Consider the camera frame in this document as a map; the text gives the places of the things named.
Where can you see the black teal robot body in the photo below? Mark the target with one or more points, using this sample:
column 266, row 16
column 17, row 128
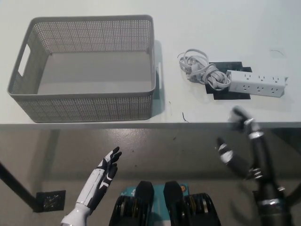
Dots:
column 169, row 202

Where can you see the black floor tape square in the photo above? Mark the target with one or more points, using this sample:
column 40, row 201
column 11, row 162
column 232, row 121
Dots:
column 50, row 200

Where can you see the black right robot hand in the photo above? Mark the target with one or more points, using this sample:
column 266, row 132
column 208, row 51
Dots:
column 261, row 153

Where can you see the grey perforated plastic basket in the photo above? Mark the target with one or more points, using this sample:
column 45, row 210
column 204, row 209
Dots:
column 82, row 110

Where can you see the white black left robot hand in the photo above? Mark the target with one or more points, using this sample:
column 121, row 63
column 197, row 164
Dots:
column 94, row 183

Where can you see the black table leg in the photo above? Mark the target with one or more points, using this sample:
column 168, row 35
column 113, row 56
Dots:
column 16, row 183

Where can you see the black tape patch on table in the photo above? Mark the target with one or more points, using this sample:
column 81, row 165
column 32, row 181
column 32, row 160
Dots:
column 221, row 94

